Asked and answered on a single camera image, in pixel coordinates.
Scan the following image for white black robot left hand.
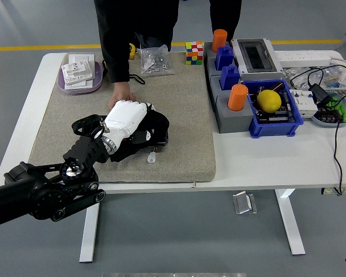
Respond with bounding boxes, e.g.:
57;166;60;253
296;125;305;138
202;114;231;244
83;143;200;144
103;99;157;144

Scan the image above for person's right hand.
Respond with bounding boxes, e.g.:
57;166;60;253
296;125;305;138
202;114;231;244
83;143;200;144
108;82;137;109

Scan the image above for black rag with red patch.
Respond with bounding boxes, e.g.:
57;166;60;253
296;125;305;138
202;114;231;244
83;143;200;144
109;108;170;164

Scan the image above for black plastic-wrapped panel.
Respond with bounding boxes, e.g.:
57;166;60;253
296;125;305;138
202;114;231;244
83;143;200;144
155;129;170;147

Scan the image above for purple oval tray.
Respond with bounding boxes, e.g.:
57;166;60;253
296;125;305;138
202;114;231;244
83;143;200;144
57;60;104;95

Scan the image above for clear bag of screws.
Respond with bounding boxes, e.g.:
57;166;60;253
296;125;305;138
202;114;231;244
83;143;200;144
137;44;176;77

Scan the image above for grey-brown mat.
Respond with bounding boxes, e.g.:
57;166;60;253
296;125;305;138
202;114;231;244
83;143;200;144
28;51;217;185

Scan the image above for white table leg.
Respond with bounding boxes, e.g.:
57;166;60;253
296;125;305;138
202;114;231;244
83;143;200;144
274;189;306;256
79;199;101;263

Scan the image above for under-table socket strip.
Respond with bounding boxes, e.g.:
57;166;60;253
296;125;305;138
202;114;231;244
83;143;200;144
321;187;346;196

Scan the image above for multicolour puzzle cube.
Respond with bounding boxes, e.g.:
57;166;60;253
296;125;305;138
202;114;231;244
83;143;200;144
185;40;205;66

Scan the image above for grey shape sorter base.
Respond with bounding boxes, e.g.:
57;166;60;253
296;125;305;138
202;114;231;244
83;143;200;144
204;42;240;84
209;75;254;134

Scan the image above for blue square block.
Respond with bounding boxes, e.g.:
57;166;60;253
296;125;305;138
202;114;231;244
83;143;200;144
215;45;235;72
220;64;241;91

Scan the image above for orange cylinder block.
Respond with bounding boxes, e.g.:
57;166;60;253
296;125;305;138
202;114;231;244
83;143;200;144
227;84;249;112
212;28;228;54

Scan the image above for grey distribution box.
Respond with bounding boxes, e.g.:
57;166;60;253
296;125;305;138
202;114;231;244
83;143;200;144
230;38;284;81

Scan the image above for yellow ball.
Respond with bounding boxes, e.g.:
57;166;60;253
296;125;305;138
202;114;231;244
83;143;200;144
256;89;282;113

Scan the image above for black terminal blocks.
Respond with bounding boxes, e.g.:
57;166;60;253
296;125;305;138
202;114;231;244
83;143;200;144
317;107;344;124

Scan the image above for blue plastic bin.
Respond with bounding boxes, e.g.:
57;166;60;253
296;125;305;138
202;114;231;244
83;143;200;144
242;79;304;138

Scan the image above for brown cylinder part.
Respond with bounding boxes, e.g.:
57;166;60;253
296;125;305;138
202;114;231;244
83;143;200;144
269;80;285;93

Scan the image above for green plastic parts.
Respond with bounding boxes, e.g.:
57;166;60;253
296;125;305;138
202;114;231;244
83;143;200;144
328;97;346;122

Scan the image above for white circuit breaker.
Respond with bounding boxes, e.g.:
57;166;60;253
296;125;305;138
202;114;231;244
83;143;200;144
289;88;318;119

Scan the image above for black power adapter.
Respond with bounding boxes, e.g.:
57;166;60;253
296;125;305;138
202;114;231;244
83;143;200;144
309;83;334;106

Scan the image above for clear bag of parts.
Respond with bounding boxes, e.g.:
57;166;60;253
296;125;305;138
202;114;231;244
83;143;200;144
281;65;346;90

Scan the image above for white power strip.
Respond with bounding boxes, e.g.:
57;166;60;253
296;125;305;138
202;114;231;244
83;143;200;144
275;51;332;66

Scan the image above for white switch plate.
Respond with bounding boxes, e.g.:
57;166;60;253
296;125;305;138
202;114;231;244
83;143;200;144
65;79;94;90
68;54;91;66

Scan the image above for white switch module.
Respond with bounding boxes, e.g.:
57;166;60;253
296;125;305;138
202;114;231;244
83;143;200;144
61;62;95;85

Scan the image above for white wire connector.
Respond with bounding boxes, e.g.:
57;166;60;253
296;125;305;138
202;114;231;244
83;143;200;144
146;146;159;164

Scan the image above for black power cord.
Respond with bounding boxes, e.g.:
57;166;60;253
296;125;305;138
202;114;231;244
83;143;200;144
289;63;346;196

